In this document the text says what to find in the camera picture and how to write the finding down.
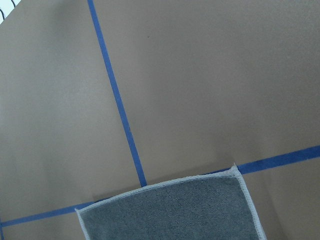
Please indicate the pink and grey towel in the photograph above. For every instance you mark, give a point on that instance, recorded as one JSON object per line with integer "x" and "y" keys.
{"x": 215, "y": 206}

